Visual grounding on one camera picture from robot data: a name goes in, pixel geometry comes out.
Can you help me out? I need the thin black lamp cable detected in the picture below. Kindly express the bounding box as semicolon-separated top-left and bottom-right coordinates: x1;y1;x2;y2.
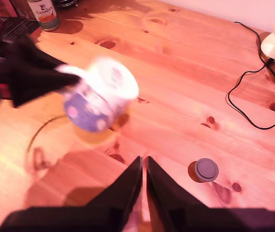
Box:
226;21;275;131

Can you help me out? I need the dark grey coffee capsule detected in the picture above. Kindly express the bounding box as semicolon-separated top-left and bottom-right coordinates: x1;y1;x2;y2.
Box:
187;158;219;184

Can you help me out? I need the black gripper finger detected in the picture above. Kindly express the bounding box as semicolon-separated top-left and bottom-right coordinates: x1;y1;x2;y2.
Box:
7;39;66;73
143;156;210;232
8;70;80;109
85;156;144;232

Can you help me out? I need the metal wire utensil holder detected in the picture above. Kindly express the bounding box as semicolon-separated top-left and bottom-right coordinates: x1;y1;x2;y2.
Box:
54;0;80;8

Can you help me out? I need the white mug with blue cartoon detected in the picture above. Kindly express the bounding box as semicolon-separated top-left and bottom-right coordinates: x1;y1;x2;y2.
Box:
55;57;139;133

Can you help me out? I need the white labelled tin can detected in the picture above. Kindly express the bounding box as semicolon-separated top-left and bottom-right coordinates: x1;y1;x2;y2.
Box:
27;0;61;32

